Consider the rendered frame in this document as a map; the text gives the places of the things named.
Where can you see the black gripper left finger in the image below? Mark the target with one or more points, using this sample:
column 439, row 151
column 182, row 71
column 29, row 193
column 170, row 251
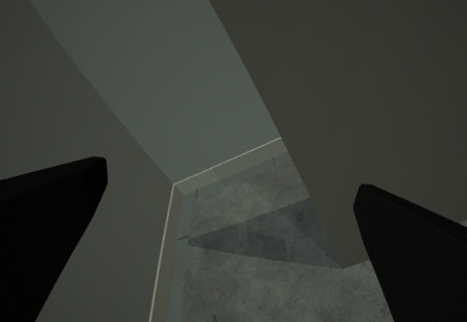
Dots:
column 43, row 215

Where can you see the grey flat panel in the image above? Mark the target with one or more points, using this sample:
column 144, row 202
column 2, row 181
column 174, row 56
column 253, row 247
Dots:
column 362, row 91

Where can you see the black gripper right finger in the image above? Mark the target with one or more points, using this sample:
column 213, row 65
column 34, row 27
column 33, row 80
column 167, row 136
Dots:
column 420, row 257

